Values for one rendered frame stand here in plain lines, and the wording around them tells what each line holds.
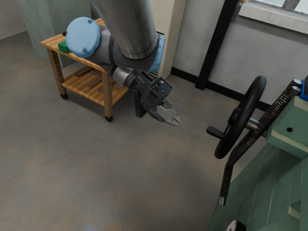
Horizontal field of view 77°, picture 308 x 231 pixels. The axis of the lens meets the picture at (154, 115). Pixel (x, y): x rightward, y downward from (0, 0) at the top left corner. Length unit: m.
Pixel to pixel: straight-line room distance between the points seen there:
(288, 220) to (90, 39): 0.62
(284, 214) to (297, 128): 0.21
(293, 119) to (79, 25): 0.55
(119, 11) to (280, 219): 0.55
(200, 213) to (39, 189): 0.99
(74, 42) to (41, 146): 1.17
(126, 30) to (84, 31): 0.19
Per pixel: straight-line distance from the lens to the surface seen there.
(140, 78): 0.58
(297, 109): 0.56
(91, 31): 0.50
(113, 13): 0.30
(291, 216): 0.58
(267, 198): 0.71
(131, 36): 0.35
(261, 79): 0.61
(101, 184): 1.35
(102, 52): 0.50
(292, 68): 2.04
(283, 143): 0.60
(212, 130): 0.57
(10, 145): 1.69
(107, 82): 1.35
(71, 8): 2.21
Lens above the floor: 1.22
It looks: 45 degrees down
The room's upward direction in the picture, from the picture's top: 10 degrees clockwise
